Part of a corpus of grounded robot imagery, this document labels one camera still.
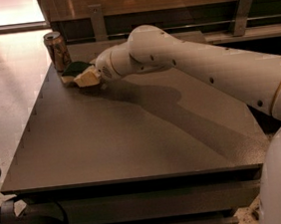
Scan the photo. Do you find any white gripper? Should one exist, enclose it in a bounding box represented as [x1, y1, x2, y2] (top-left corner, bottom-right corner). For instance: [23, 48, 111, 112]
[74, 48, 123, 88]

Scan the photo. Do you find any green and yellow sponge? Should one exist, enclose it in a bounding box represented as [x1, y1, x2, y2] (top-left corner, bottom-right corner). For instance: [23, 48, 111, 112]
[61, 61, 92, 85]

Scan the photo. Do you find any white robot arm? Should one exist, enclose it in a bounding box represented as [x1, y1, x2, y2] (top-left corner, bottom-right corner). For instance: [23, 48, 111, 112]
[75, 25, 281, 224]

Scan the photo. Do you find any orange soda can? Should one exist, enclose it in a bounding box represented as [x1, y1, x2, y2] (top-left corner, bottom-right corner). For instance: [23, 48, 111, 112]
[44, 31, 71, 72]

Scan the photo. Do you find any grey drawer cabinet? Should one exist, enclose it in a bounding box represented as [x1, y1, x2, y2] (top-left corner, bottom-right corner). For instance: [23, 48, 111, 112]
[0, 24, 280, 224]

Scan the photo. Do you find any left metal bracket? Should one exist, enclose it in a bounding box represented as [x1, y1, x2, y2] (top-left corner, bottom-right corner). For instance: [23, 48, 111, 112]
[89, 4, 108, 42]

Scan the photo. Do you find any metal bracket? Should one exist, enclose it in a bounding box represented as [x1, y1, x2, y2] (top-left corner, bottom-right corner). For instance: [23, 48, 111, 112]
[89, 4, 108, 42]
[229, 0, 253, 37]

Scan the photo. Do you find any right metal bracket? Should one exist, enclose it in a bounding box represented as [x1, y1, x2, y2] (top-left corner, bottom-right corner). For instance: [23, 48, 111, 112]
[229, 0, 253, 37]

